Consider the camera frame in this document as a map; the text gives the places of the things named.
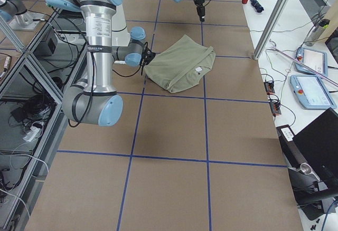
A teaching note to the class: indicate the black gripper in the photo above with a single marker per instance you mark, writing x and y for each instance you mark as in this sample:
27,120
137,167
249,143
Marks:
198,0
148,56

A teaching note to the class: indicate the olive green long-sleeve shirt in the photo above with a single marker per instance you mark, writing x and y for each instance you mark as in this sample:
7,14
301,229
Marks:
174,69

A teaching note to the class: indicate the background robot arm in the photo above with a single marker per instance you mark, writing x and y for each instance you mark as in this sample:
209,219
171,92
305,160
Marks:
17,15

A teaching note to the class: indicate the dark blue folded umbrella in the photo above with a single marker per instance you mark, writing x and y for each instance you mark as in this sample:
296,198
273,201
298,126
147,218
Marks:
257,6

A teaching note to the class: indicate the reacher grabber stick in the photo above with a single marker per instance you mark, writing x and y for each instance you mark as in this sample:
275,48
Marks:
301,67

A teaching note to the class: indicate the orange terminal block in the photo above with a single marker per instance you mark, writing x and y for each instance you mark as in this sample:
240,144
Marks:
269,87
275,107

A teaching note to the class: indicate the grey drink bottle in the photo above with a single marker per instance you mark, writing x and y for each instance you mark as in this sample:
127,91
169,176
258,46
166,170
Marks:
319,28

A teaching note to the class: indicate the far teach pendant tablet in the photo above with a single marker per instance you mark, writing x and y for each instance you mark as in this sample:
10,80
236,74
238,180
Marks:
314,59

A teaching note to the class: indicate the teach pendant tablet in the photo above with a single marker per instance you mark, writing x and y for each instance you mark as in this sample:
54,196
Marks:
314,59
311,92

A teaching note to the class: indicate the near teach pendant tablet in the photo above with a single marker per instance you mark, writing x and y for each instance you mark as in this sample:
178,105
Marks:
311,92

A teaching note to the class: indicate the black labelled box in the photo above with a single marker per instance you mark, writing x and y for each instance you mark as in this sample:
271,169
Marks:
289,148

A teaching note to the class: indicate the black monitor on stand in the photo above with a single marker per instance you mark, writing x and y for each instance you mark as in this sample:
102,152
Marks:
317,142

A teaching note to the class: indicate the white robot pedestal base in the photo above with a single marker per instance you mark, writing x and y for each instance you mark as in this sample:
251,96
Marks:
119,32

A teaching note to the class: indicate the aluminium frame post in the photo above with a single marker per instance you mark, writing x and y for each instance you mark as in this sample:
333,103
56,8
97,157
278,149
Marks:
268,30

